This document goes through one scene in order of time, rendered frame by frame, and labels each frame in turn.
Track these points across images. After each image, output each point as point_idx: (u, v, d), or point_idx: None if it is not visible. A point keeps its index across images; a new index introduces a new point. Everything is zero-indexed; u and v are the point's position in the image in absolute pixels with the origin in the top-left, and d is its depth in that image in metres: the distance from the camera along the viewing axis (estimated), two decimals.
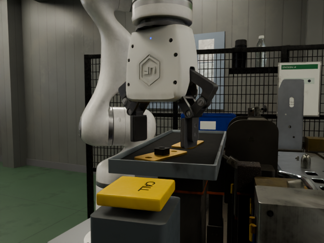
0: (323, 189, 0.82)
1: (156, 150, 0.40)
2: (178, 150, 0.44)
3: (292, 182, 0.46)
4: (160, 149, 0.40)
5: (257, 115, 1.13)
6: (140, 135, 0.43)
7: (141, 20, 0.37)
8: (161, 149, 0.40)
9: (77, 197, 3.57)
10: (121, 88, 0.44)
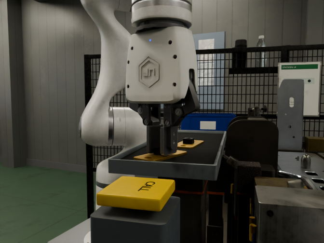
0: (323, 189, 0.82)
1: (156, 150, 0.40)
2: (178, 150, 0.44)
3: (292, 182, 0.46)
4: (159, 149, 0.40)
5: (257, 115, 1.13)
6: (156, 146, 0.41)
7: (141, 21, 0.38)
8: None
9: (77, 197, 3.57)
10: (131, 103, 0.43)
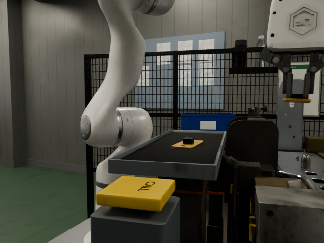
0: (323, 189, 0.82)
1: (295, 95, 0.44)
2: None
3: (292, 182, 0.46)
4: (300, 94, 0.44)
5: (257, 115, 1.13)
6: (291, 93, 0.45)
7: None
8: (301, 94, 0.44)
9: (77, 197, 3.57)
10: (263, 53, 0.46)
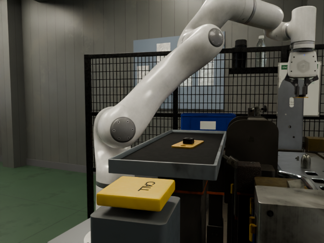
0: (323, 189, 0.82)
1: (300, 95, 1.09)
2: None
3: (292, 182, 0.46)
4: (302, 94, 1.09)
5: (257, 115, 1.13)
6: (298, 94, 1.10)
7: (301, 48, 1.06)
8: (302, 94, 1.09)
9: (77, 197, 3.57)
10: (286, 78, 1.10)
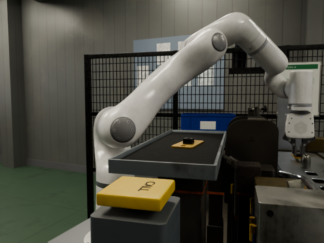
0: (323, 189, 0.82)
1: (297, 155, 1.11)
2: None
3: (292, 182, 0.46)
4: (299, 154, 1.11)
5: (257, 115, 1.13)
6: (295, 153, 1.12)
7: (299, 110, 1.08)
8: (300, 154, 1.11)
9: (77, 197, 3.57)
10: (284, 137, 1.12)
